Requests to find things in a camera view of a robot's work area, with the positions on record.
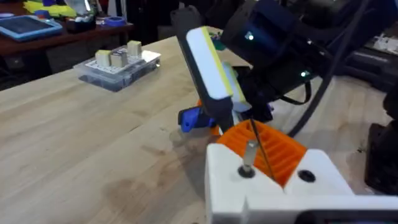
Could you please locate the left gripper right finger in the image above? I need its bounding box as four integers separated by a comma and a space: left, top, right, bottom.
250, 119, 356, 197

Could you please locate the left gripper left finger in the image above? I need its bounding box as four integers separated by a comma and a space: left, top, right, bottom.
205, 119, 286, 205

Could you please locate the blue electric screwdriver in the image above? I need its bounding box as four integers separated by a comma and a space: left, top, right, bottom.
178, 105, 218, 133

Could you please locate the silver screw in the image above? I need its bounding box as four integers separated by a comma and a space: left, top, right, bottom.
243, 139, 259, 175

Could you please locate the clear plastic parts box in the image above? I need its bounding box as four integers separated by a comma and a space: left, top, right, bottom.
73, 40, 162, 93

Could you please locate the black case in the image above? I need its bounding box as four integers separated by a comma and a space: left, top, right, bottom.
340, 46, 398, 93

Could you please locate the blue tape roll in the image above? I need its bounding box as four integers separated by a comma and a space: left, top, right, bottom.
104, 16, 127, 27

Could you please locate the brown side table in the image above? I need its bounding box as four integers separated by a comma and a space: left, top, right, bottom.
0, 2, 135, 57

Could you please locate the yellow-green board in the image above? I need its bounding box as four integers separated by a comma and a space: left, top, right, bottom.
23, 0, 77, 18

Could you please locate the blue flat tray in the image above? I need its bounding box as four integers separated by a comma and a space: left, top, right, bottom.
0, 14, 63, 42

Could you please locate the thin black cable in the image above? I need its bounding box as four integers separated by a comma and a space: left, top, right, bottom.
279, 79, 313, 106

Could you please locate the thick black cable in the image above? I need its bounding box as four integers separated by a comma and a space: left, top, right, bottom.
287, 0, 371, 138

